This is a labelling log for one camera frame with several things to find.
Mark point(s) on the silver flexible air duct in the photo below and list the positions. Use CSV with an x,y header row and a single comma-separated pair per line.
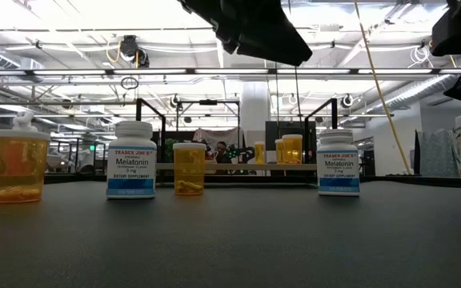
x,y
414,94

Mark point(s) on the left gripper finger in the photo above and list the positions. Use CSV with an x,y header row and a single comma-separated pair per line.
x,y
270,36

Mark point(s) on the white melatonin supplement bottle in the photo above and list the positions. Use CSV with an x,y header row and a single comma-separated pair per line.
x,y
131,164
338,168

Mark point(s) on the wooden shelf black metal legs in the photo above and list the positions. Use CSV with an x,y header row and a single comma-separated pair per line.
x,y
234,166

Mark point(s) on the long LED light bar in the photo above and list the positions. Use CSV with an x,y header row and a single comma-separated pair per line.
x,y
74,72

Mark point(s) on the person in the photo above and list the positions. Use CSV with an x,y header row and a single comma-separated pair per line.
x,y
221,148

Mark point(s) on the pale pink hanging cloth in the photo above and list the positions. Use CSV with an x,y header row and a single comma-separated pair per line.
x,y
214,135

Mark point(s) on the small green background plant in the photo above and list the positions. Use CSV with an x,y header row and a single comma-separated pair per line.
x,y
169,150

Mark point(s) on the black table mat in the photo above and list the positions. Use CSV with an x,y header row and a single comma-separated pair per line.
x,y
230,240

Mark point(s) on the amber bottles on shelf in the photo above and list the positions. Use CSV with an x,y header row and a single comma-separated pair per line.
x,y
294,128

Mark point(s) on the black metal rig frame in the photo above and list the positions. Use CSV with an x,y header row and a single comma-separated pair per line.
x,y
414,181

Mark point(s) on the grey patterned curtain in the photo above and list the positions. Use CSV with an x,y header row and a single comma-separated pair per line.
x,y
438,154

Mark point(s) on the large orange pill bottle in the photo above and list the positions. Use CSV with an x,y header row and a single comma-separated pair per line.
x,y
189,168
279,154
20,168
292,152

